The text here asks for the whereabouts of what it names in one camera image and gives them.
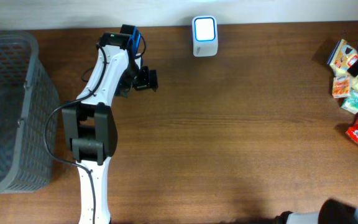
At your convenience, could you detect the beige wet wipes packet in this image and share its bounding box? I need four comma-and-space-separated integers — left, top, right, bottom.
327, 39, 358, 91

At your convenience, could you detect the orange tissue pack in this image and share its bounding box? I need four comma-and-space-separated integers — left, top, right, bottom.
332, 75, 351, 98

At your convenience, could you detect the green tissue pack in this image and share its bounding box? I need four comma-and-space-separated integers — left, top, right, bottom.
341, 89, 358, 114

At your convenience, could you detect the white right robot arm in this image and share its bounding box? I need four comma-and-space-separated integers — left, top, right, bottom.
273, 199, 358, 224

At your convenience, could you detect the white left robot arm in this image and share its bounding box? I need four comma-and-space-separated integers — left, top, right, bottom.
62, 25, 158, 223

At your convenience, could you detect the white barcode scanner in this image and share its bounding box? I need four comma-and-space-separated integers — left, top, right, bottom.
191, 16, 218, 57

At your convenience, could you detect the grey plastic mesh basket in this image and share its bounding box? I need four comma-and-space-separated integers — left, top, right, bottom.
0, 31, 60, 194

